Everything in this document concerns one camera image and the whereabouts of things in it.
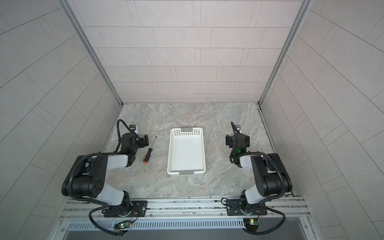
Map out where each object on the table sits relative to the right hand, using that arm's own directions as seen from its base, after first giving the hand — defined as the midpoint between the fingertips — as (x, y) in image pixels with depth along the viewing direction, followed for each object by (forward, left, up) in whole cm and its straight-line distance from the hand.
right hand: (237, 133), depth 95 cm
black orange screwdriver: (-11, +56, -1) cm, 57 cm away
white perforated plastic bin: (-11, +33, -2) cm, 35 cm away
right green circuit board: (-46, +3, -5) cm, 46 cm away
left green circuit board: (-44, +60, +1) cm, 74 cm away
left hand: (+3, +61, +2) cm, 61 cm away
